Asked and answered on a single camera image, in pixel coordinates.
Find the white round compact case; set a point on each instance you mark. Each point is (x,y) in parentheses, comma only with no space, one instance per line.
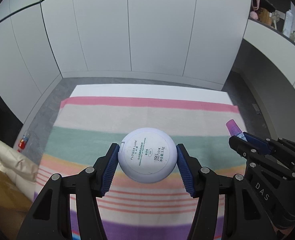
(147,155)

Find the striped colourful blanket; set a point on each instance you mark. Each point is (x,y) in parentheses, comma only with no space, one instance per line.
(147,198)

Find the purple cap tube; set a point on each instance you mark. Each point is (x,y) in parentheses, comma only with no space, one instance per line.
(234,130)

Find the small red bottle on floor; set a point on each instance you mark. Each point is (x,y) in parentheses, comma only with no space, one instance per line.
(23,141)

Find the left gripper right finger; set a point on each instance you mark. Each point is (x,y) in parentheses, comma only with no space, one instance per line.
(201,183)

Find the brown cardboard box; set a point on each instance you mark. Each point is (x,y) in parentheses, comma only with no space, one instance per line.
(14,206)

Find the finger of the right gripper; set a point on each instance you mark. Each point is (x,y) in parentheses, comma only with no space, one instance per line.
(264,147)
(247,150)

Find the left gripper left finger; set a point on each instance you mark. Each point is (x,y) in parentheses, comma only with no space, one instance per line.
(92,183)

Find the cream padded chair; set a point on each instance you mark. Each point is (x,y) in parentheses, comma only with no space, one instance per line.
(20,169)

